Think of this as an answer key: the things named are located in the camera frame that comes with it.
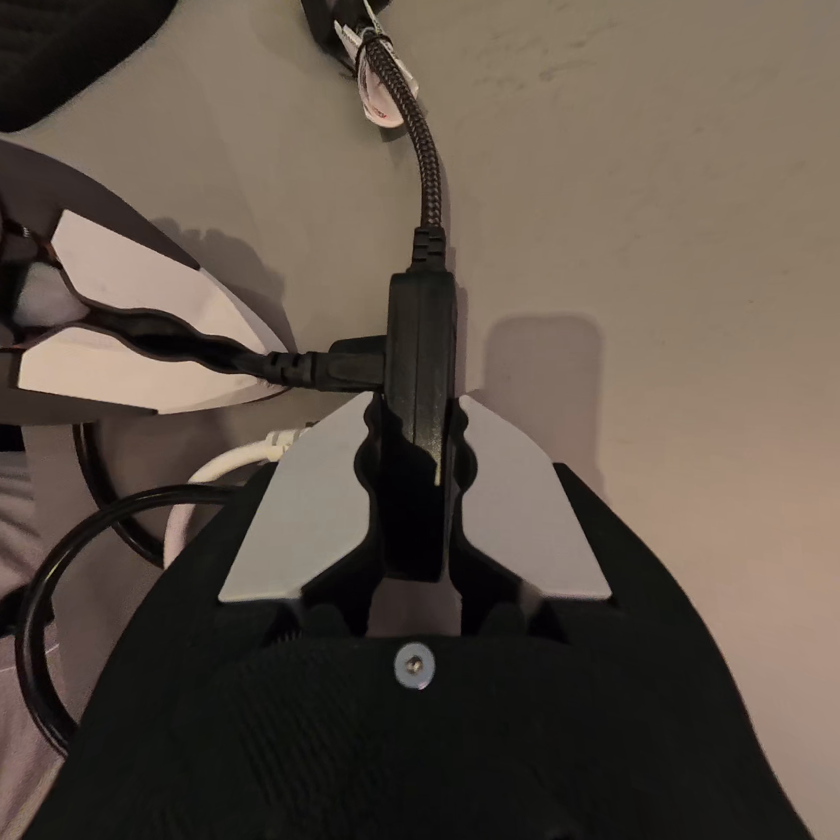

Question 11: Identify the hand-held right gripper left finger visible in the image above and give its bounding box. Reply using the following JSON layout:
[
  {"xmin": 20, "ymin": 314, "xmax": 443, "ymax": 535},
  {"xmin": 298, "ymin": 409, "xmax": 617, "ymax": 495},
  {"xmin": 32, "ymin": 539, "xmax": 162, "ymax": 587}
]
[{"xmin": 217, "ymin": 395, "xmax": 383, "ymax": 602}]

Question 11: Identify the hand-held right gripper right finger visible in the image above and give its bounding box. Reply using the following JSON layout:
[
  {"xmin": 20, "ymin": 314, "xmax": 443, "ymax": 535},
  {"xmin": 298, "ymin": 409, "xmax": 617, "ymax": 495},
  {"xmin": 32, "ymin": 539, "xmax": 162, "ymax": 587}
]
[{"xmin": 455, "ymin": 392, "xmax": 613, "ymax": 601}]

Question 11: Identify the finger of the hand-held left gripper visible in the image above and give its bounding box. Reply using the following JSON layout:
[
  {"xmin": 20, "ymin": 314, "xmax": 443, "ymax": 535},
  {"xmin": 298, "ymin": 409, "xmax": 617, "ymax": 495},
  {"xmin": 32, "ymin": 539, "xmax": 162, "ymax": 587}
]
[
  {"xmin": 51, "ymin": 209, "xmax": 291, "ymax": 353},
  {"xmin": 15, "ymin": 327, "xmax": 291, "ymax": 416}
]

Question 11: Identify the white extension cord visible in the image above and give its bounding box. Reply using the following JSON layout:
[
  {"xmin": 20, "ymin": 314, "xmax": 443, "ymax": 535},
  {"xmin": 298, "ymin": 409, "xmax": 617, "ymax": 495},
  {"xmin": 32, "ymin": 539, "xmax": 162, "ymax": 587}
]
[{"xmin": 164, "ymin": 423, "xmax": 322, "ymax": 567}]

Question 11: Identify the black extension cord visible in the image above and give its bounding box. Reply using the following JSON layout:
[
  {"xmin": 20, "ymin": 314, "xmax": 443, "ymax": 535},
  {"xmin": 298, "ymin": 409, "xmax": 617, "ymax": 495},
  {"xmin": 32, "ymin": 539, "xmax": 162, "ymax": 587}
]
[
  {"xmin": 23, "ymin": 484, "xmax": 236, "ymax": 756},
  {"xmin": 72, "ymin": 333, "xmax": 389, "ymax": 571}
]

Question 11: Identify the black braided power strip cable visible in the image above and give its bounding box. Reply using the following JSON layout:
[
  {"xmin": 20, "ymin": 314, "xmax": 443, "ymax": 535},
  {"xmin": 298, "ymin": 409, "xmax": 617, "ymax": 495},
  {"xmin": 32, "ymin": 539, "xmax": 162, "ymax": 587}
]
[{"xmin": 301, "ymin": 0, "xmax": 454, "ymax": 275}]

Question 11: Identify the black mesh cushion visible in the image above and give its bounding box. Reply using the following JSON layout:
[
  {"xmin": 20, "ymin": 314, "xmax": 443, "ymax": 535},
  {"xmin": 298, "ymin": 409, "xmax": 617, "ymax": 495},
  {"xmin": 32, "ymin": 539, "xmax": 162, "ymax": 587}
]
[{"xmin": 0, "ymin": 0, "xmax": 193, "ymax": 132}]

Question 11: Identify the white cable tag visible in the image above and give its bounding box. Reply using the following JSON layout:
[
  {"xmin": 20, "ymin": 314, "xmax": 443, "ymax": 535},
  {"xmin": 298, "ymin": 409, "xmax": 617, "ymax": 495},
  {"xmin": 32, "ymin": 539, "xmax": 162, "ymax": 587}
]
[{"xmin": 335, "ymin": 20, "xmax": 411, "ymax": 129}]

